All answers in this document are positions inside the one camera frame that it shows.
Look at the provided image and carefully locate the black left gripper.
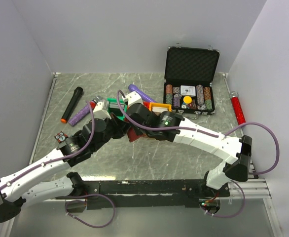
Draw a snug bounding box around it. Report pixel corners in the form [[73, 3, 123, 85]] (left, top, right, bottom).
[[91, 112, 131, 153]]

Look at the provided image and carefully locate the red leather card holder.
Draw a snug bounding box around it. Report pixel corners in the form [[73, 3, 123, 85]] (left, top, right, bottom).
[[127, 127, 144, 143]]

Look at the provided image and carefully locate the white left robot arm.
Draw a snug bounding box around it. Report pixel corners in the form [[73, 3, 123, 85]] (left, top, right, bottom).
[[0, 116, 130, 223]]

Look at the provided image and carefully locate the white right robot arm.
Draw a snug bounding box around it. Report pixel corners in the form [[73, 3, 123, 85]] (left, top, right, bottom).
[[126, 103, 252, 197]]

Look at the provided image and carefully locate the red plastic card bin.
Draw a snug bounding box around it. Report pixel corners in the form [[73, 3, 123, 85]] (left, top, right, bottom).
[[143, 101, 150, 108]]

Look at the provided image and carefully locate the yellow plastic card bin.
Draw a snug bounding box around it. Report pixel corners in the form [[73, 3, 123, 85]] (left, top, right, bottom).
[[149, 102, 172, 115]]

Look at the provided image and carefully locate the green plastic card bin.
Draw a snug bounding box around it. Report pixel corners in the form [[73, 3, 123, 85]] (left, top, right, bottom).
[[107, 98, 127, 120]]

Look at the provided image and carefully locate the red owl card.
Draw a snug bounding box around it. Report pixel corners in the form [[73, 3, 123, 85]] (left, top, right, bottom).
[[54, 131, 68, 144]]

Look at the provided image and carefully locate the white playing card deck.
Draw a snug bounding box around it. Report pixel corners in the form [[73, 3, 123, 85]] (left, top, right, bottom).
[[180, 85, 196, 97]]

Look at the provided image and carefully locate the purple plastic toy microphone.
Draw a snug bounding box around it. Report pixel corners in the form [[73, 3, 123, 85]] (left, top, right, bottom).
[[128, 84, 156, 102]]

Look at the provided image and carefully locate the purple glitter toy microphone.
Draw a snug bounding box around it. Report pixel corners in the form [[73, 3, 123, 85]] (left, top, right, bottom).
[[68, 95, 103, 126]]

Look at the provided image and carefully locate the yellow poker dealer chip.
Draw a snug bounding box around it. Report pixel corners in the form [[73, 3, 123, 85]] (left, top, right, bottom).
[[183, 96, 192, 104]]

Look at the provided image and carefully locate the black toy microphone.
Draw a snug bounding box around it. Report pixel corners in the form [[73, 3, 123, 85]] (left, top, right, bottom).
[[60, 86, 83, 123]]

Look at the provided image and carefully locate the black poker chip case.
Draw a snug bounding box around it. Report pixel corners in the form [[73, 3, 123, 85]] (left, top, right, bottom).
[[163, 46, 220, 117]]

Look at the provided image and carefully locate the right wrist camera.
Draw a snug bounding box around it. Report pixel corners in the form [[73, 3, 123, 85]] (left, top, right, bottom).
[[122, 91, 143, 107]]

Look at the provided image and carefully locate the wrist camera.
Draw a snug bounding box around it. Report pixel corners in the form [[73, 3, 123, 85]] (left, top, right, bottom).
[[122, 91, 143, 107], [93, 99, 110, 119]]

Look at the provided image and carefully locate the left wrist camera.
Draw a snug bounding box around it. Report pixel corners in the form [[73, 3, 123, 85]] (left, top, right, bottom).
[[93, 99, 110, 119]]

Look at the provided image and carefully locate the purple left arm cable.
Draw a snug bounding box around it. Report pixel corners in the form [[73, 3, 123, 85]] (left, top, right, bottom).
[[0, 100, 96, 223]]

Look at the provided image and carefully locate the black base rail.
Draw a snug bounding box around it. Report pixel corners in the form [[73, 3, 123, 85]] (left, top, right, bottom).
[[58, 180, 231, 210]]

